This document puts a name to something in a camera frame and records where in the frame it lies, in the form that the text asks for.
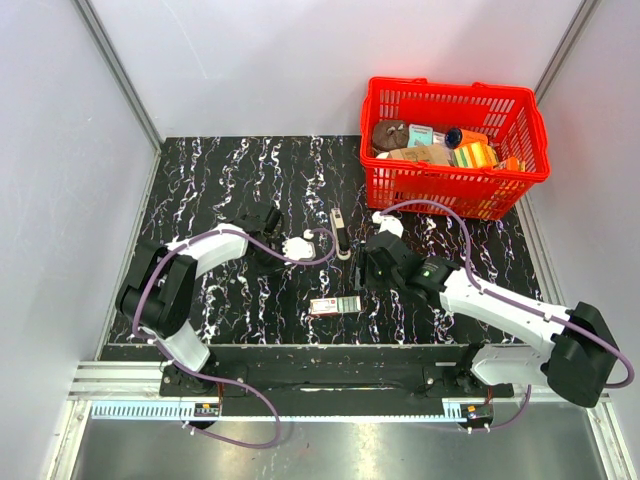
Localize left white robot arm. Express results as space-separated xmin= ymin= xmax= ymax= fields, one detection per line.
xmin=115 ymin=204 xmax=284 ymax=396

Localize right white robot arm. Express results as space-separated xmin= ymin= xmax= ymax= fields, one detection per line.
xmin=358 ymin=231 xmax=619 ymax=408

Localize brown cardboard box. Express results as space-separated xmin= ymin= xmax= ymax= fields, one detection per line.
xmin=387 ymin=144 xmax=451 ymax=166

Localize brown round item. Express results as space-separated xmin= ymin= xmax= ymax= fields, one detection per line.
xmin=372 ymin=120 xmax=409 ymax=152

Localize teal white box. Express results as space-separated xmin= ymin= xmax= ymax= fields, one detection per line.
xmin=407 ymin=124 xmax=434 ymax=148

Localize yellow green sticky notes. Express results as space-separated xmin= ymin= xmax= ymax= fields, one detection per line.
xmin=453 ymin=142 xmax=499 ymax=169

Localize orange bottle blue cap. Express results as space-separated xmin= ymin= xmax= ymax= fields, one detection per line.
xmin=444 ymin=127 xmax=489 ymax=149

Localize red plastic basket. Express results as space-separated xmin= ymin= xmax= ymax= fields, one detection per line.
xmin=360 ymin=77 xmax=551 ymax=220

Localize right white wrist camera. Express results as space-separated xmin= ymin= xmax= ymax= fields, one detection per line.
xmin=372 ymin=211 xmax=404 ymax=238

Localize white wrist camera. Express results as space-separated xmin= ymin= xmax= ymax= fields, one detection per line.
xmin=282 ymin=229 xmax=316 ymax=262
xmin=372 ymin=211 xmax=404 ymax=238

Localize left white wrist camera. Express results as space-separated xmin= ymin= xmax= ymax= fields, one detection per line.
xmin=282 ymin=229 xmax=316 ymax=262

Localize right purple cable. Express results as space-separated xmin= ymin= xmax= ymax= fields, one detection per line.
xmin=377 ymin=199 xmax=635 ymax=434

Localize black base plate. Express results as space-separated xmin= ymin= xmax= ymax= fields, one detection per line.
xmin=159 ymin=345 xmax=514 ymax=420

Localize aluminium frame rail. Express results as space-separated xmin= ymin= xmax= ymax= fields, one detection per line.
xmin=69 ymin=360 xmax=612 ymax=401

